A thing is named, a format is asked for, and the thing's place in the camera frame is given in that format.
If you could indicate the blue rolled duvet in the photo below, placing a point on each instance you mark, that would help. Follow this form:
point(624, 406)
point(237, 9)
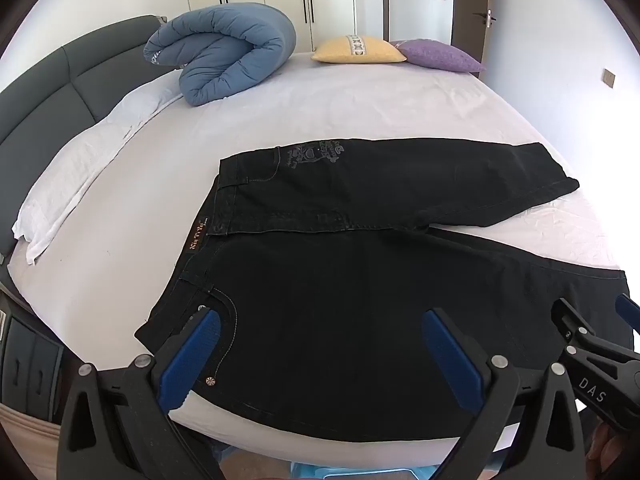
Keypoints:
point(225, 50)

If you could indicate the grey padded headboard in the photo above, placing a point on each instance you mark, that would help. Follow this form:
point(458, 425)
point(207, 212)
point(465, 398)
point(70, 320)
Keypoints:
point(45, 100)

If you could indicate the white bed pillow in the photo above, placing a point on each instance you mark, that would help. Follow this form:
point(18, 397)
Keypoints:
point(80, 165)

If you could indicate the dark brown door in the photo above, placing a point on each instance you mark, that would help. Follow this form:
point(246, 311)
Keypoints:
point(470, 5)

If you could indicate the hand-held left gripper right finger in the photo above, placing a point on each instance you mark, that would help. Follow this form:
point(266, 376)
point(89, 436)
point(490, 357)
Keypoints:
point(450, 355)

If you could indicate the purple pillow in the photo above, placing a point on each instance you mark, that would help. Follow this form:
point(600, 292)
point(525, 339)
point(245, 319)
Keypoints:
point(440, 55)

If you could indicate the person's right hand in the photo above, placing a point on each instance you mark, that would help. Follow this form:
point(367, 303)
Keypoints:
point(607, 447)

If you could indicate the dark nightstand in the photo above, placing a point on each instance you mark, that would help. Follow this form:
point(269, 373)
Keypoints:
point(25, 355)

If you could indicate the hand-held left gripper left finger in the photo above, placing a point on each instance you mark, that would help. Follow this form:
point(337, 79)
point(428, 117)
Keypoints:
point(192, 355)

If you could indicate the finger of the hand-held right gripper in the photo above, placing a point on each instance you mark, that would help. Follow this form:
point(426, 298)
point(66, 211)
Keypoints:
point(567, 320)
point(627, 310)

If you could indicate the yellow pillow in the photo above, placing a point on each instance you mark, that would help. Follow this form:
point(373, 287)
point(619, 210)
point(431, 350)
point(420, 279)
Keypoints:
point(360, 50)

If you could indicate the bed with white sheet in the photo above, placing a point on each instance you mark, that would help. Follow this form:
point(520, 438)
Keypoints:
point(350, 105)

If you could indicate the wall socket plate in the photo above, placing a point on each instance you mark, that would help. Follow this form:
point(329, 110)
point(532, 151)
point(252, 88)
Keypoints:
point(609, 77)

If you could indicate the black denim pants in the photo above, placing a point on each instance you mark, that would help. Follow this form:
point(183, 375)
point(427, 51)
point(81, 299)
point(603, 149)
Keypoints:
point(325, 310)

